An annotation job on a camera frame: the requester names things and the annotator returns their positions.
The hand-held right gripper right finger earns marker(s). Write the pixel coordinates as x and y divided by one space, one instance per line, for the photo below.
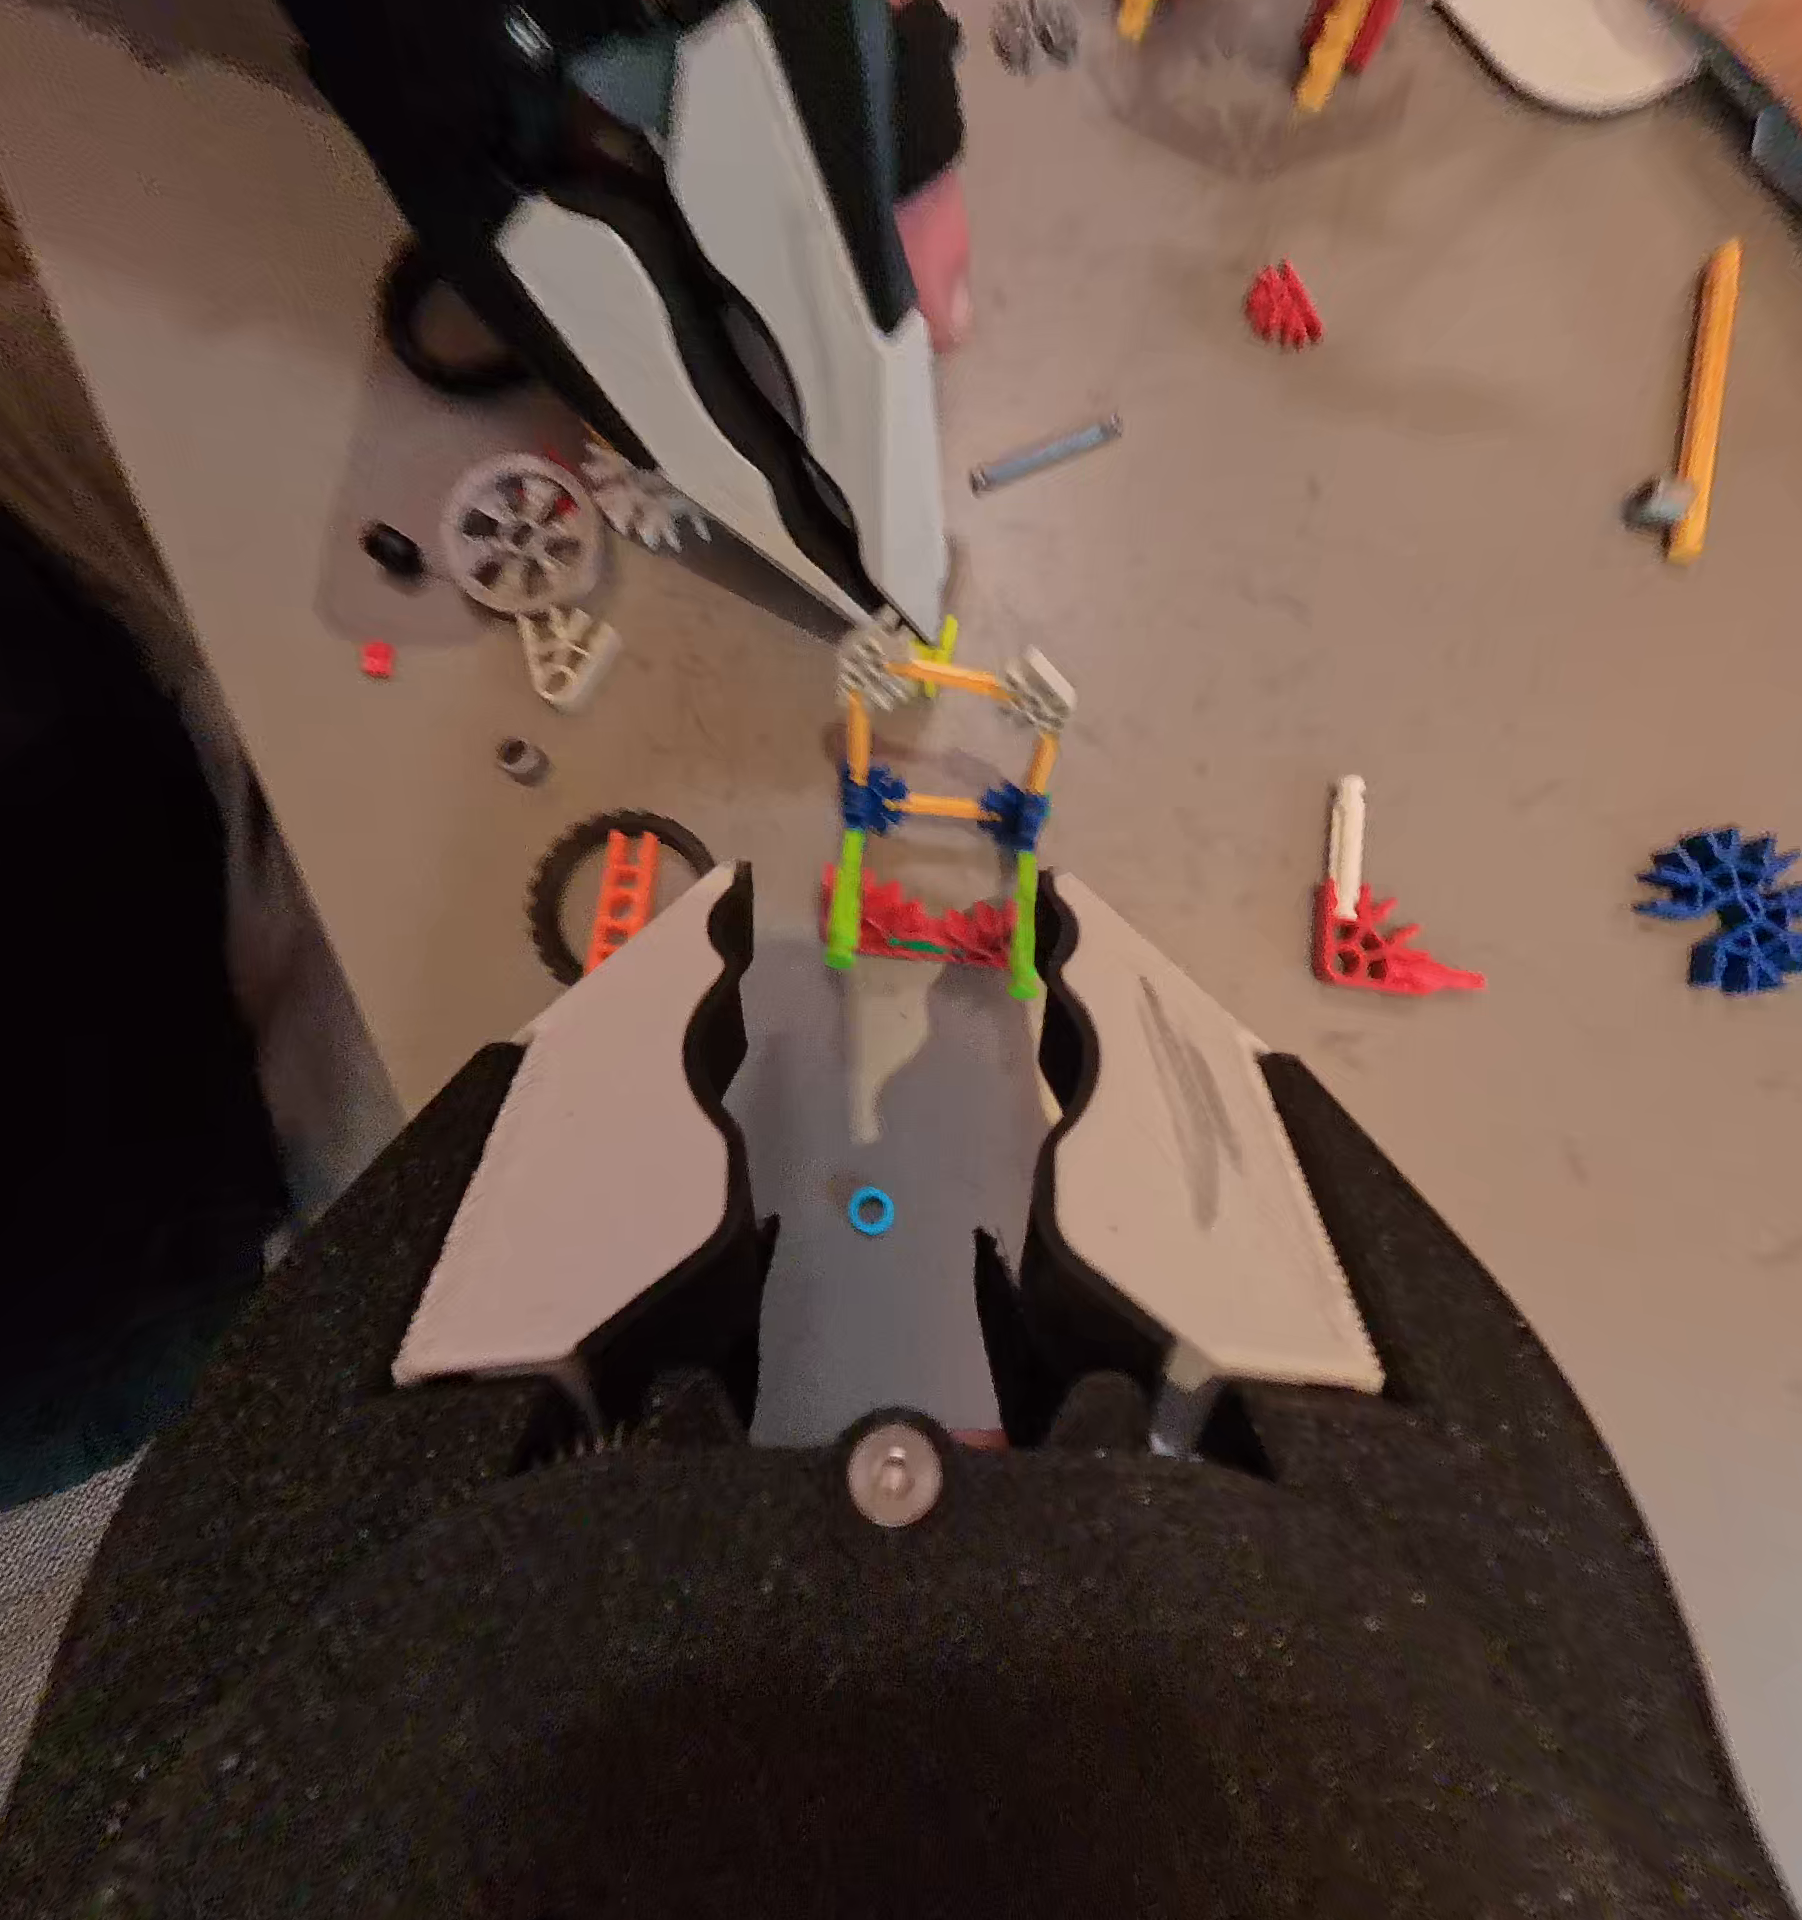
1219 1203

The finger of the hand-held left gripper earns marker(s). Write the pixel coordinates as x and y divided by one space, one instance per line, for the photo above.
647 346
828 303

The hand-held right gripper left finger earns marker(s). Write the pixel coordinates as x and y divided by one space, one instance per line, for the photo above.
570 1203

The red connector pair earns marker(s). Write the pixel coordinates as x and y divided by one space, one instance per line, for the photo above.
932 917

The orange rod blue connector frame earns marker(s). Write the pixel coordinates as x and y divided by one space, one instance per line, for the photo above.
947 805

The multicolour toy model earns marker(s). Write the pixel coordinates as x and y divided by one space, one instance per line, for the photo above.
1338 45

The person's left hand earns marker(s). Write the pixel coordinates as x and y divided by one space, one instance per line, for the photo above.
938 258

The white snowflake connector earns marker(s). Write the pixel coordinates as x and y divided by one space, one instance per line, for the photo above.
643 498

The grey wheel hub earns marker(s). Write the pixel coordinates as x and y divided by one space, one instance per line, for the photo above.
521 531

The black rubber tire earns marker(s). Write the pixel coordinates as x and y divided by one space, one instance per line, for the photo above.
407 331
556 902

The thin grey rod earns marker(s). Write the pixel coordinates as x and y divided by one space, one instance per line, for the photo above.
1046 454

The red connector white rod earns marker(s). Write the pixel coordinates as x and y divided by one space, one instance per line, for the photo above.
1368 947

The orange ladder connector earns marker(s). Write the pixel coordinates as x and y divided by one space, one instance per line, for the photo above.
625 896

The grey fan connector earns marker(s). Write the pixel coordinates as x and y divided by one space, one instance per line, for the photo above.
562 652

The small black piece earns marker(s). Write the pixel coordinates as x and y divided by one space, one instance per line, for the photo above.
391 546

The small red piece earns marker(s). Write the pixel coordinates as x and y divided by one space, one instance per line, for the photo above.
377 656

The small grey spacer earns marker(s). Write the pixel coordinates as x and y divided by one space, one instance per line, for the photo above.
521 762

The small red connector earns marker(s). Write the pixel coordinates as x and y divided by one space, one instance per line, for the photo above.
1284 303

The person's leg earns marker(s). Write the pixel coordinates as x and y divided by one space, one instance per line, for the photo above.
76 1022

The blue snowflake connector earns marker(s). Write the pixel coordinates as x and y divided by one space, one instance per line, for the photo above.
1738 910

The orange rod grey end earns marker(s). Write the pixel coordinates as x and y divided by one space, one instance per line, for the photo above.
1698 391

